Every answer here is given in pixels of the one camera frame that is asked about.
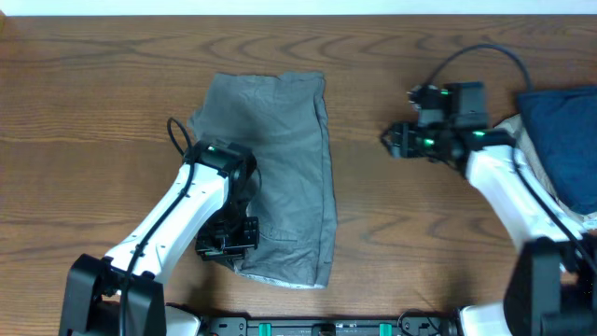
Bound folded blue garment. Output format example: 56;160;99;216
516;86;596;215

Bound folded beige garment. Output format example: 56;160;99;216
496;115;596;230

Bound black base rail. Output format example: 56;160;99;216
162;305;463;336

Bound grey shorts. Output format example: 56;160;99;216
187;72;338;289

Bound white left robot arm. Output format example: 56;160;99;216
59;142;259;335

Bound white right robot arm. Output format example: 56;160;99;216
381;82;596;335

